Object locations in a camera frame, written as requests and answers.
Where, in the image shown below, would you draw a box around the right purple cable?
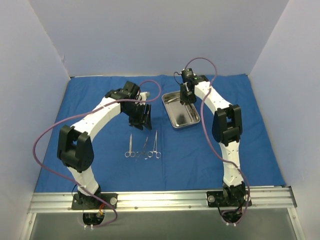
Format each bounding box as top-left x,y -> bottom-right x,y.
186,57 -> 252,226

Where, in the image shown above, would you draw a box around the steel tweezers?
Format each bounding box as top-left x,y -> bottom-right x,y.
187,104 -> 198,121

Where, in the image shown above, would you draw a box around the blue surgical drape cloth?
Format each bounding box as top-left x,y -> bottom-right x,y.
33,74 -> 287,195

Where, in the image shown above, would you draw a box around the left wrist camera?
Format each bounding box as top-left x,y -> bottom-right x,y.
137,91 -> 151,103

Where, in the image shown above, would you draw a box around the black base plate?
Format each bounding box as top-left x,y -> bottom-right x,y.
70,193 -> 118,210
206,190 -> 248,208

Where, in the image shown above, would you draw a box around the steel surgical scissors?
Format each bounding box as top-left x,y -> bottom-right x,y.
124,134 -> 136,158

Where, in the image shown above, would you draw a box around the stainless steel instrument tray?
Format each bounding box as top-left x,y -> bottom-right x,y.
161,91 -> 201,130

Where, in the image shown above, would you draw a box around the purple cable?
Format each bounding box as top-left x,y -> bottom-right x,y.
32,79 -> 162,230
186,57 -> 252,226

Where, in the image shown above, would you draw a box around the steel forceps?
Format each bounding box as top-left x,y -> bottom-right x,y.
136,136 -> 149,158
147,131 -> 162,159

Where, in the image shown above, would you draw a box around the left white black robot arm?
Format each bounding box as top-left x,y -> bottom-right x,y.
57,81 -> 152,210

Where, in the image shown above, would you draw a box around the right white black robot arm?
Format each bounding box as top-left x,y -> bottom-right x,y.
180,68 -> 247,207

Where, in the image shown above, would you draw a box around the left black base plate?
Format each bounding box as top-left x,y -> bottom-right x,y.
70,193 -> 118,210

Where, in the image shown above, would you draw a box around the aluminium front rail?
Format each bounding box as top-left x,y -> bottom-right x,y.
28,186 -> 297,214

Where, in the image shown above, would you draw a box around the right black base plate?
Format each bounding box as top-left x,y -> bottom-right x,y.
206,190 -> 248,208

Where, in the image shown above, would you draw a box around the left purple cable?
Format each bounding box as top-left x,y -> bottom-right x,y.
32,79 -> 162,230

